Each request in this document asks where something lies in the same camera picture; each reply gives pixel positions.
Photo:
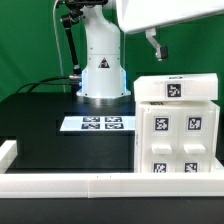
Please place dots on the flat white tag board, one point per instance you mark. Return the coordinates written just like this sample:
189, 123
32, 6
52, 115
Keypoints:
98, 123

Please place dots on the white cabinet body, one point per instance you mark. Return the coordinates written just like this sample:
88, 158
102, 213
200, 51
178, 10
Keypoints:
178, 107

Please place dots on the small white tagged box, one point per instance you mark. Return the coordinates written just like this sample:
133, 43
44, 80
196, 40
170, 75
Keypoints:
182, 87

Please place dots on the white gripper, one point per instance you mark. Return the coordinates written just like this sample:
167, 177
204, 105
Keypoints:
139, 15

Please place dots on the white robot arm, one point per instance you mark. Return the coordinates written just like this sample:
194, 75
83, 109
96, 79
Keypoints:
103, 79

